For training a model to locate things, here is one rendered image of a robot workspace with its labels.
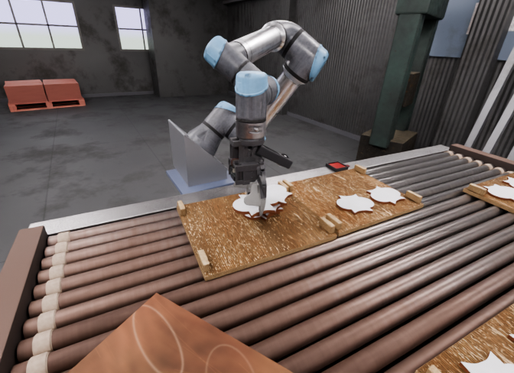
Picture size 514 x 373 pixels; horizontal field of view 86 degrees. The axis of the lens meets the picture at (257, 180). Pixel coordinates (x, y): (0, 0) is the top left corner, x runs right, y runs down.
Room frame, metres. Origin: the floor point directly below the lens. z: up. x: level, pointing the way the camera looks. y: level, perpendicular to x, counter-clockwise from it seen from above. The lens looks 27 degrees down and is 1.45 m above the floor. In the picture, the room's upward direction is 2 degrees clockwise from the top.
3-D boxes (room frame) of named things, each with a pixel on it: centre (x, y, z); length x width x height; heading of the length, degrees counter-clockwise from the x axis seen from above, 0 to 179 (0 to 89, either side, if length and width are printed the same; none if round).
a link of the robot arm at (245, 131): (0.67, 0.02, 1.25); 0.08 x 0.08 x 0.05
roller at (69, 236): (1.07, -0.26, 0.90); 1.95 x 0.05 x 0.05; 117
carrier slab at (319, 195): (0.93, -0.36, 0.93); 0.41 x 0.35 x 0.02; 118
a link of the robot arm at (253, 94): (0.68, 0.02, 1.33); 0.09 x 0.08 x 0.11; 164
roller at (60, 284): (0.89, -0.36, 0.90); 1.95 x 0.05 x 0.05; 117
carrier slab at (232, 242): (0.73, 0.01, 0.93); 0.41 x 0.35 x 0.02; 117
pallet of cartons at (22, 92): (6.31, 4.82, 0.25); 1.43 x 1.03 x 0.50; 122
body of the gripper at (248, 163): (0.67, 0.03, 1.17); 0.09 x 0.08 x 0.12; 111
